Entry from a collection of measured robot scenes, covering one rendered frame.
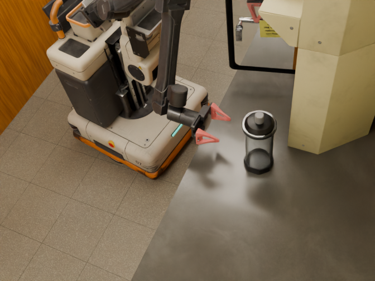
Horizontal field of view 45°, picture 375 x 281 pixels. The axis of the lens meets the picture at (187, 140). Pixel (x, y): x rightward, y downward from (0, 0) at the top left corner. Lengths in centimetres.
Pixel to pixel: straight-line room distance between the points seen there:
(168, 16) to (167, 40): 8
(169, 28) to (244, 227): 68
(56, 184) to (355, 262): 193
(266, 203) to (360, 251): 32
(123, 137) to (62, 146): 58
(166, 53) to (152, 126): 113
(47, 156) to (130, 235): 81
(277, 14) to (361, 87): 37
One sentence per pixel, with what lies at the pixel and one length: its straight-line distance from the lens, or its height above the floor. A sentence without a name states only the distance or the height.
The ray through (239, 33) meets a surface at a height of 119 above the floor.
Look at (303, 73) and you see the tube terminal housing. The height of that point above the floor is 132.
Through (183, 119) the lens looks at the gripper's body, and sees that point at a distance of 151.
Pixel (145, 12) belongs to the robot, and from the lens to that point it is 204.
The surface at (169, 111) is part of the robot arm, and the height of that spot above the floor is 112.
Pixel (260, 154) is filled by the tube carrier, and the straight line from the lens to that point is 147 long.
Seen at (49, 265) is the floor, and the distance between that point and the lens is 266.
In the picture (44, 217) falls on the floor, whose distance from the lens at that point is 280.
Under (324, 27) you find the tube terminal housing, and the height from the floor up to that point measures 150.
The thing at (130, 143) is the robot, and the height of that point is 28.
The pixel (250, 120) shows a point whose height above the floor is 118.
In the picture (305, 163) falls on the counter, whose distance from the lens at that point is 161.
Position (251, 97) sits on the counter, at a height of 94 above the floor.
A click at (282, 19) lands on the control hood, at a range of 123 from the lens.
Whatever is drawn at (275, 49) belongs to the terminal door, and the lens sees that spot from 171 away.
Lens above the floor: 229
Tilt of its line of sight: 54 degrees down
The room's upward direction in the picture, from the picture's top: 12 degrees counter-clockwise
